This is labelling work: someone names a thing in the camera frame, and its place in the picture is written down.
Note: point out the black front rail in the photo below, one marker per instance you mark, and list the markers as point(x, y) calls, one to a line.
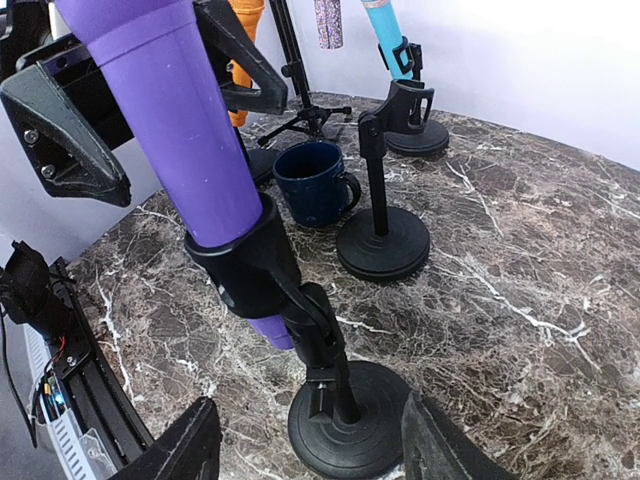
point(44, 297)

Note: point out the black round-base stand, teal mic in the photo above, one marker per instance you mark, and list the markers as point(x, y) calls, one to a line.
point(417, 135)

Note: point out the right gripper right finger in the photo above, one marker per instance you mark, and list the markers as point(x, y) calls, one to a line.
point(435, 448)

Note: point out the dark blue mug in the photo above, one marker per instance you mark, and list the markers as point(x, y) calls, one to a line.
point(317, 189)

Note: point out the white slotted cable duct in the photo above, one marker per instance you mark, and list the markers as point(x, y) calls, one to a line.
point(81, 455)

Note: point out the silver glitter microphone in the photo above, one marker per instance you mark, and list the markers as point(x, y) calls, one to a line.
point(329, 24)

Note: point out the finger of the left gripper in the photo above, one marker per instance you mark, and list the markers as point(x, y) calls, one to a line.
point(223, 36)
point(69, 125)

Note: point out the black round-base stand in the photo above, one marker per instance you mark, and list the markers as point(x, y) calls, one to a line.
point(345, 421)
point(260, 161)
point(417, 135)
point(383, 244)

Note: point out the black tripod shock-mount stand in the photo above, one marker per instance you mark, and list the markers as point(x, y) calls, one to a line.
point(310, 118)

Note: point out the teal blue microphone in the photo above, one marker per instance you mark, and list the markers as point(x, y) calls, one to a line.
point(392, 43)

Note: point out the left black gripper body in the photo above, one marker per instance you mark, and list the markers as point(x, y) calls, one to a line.
point(33, 32)

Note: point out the black round-base stand, orange mic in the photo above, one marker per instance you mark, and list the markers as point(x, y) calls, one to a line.
point(260, 161)

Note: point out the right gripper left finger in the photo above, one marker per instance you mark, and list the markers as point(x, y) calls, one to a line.
point(188, 449)

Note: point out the purple microphone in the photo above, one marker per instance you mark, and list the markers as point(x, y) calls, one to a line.
point(154, 61)

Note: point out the orange microphone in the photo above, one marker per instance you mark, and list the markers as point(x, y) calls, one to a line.
point(249, 13)

